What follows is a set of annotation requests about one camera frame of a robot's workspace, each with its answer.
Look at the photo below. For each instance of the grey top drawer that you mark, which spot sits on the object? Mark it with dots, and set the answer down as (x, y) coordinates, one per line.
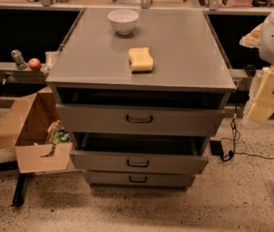
(140, 120)

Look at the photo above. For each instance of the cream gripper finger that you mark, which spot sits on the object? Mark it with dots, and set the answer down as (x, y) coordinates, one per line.
(260, 106)
(251, 40)

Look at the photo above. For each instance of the small grey figurine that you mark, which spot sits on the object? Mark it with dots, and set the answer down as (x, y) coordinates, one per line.
(19, 61)

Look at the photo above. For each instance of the grey drawer cabinet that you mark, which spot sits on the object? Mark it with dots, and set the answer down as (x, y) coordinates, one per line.
(189, 70)

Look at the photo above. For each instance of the black table leg base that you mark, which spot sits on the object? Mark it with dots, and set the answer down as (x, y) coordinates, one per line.
(19, 190)

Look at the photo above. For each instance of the black power adapter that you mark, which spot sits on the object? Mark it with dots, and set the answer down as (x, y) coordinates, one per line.
(216, 148)

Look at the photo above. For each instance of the green snack package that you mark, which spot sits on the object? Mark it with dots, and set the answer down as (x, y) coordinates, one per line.
(56, 133)

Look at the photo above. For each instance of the grey bottom drawer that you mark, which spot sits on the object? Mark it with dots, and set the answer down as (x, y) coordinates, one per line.
(139, 179)

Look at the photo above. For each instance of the grey drawer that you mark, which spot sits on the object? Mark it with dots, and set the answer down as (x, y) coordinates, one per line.
(133, 153)
(139, 179)
(140, 120)

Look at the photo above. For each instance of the yellow sponge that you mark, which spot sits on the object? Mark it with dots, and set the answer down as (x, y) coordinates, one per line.
(140, 59)

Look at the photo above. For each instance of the red apple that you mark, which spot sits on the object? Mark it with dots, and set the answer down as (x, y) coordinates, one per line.
(34, 64)

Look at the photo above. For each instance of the black phone on shelf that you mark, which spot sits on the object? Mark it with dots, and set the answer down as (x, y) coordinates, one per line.
(250, 70)

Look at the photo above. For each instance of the brown cardboard box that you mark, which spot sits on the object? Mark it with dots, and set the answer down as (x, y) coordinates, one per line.
(25, 130)

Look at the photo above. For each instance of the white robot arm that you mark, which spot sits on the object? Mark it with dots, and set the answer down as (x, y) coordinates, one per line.
(266, 48)

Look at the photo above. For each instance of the white ceramic bowl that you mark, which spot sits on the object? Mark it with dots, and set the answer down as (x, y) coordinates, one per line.
(123, 21)

